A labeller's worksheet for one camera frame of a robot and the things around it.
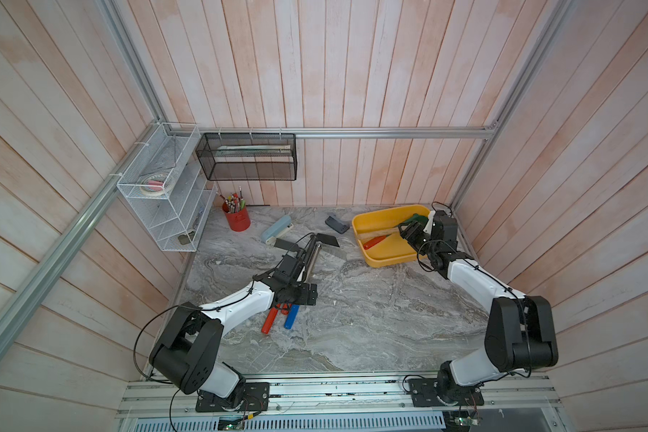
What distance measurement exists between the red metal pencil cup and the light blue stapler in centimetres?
11

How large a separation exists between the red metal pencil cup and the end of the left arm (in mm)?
422

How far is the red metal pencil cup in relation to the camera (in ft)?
3.49

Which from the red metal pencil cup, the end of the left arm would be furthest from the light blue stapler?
the end of the left arm

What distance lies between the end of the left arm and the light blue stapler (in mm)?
317

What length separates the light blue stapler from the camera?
1077 millimetres

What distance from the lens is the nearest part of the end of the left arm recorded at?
65 centimetres

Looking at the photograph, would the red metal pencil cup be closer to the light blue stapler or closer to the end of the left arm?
the light blue stapler
